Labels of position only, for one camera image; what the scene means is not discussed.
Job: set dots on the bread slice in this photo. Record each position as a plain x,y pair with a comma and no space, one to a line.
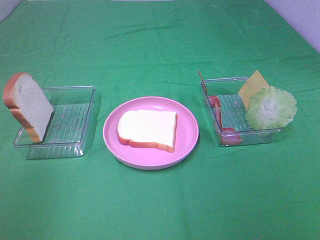
148,129
28,104

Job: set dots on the yellow cheese slice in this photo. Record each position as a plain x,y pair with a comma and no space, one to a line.
254,84

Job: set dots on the green lettuce leaf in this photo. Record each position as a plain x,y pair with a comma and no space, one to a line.
271,108

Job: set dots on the pink round plate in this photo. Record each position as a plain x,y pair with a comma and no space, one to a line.
187,132

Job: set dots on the clear plastic toppings tray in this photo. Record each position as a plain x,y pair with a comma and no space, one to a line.
226,114

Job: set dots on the clear plastic bread tray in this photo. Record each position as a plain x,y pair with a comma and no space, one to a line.
68,133

